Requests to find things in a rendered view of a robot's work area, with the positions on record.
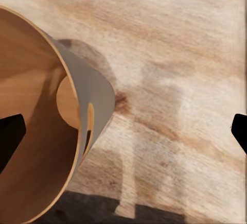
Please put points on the trash can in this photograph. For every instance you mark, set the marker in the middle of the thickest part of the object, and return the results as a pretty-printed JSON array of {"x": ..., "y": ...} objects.
[{"x": 65, "y": 102}]

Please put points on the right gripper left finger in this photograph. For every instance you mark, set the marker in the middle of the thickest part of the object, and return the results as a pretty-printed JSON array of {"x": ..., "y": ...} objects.
[{"x": 12, "y": 131}]

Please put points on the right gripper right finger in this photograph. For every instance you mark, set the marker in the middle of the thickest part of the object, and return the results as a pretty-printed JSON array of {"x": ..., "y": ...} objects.
[{"x": 239, "y": 130}]

